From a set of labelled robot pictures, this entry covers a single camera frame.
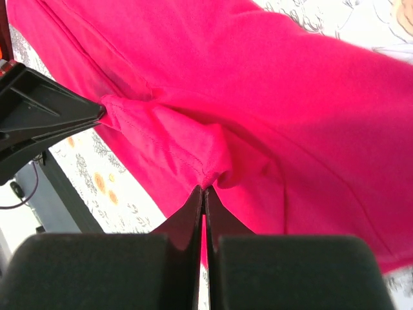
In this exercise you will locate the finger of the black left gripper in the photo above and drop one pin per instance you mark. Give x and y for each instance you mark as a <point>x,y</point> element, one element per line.
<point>21,146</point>
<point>33,105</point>

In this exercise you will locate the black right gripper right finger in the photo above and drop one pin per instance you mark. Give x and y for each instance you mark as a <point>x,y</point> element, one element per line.
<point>251,271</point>

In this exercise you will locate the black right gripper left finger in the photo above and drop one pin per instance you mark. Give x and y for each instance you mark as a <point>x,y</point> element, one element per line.
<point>156,270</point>

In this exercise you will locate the magenta t shirt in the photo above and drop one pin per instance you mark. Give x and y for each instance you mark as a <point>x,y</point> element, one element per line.
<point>242,113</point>

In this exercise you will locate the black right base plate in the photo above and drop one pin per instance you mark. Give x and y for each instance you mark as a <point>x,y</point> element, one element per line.
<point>56,202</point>

